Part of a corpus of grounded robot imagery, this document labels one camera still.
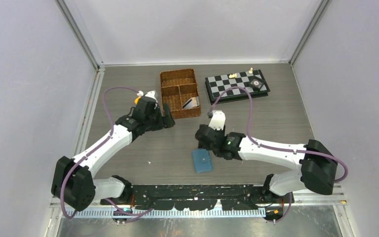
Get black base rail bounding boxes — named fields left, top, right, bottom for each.
left=101, top=184, right=294, bottom=211

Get blue yellow toy car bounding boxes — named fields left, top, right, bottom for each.
left=134, top=94, right=142, bottom=105

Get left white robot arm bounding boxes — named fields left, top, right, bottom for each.
left=51, top=96, right=175, bottom=211

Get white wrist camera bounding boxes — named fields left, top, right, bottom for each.
left=208, top=110, right=226, bottom=131
left=136, top=90, right=158, bottom=103

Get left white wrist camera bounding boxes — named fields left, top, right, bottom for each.
left=136, top=90, right=158, bottom=103

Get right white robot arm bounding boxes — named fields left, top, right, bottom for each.
left=195, top=124, right=338, bottom=203

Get brown wicker basket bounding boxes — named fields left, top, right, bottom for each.
left=160, top=69, right=201, bottom=119

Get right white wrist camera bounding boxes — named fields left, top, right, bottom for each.
left=208, top=110, right=226, bottom=131

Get blue card holder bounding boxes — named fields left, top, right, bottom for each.
left=191, top=149, right=213, bottom=174

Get black square box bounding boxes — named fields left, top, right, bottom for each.
left=249, top=78, right=265, bottom=91

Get cards in basket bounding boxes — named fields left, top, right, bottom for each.
left=182, top=96, right=200, bottom=110

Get black white chessboard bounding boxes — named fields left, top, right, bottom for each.
left=205, top=69, right=270, bottom=104

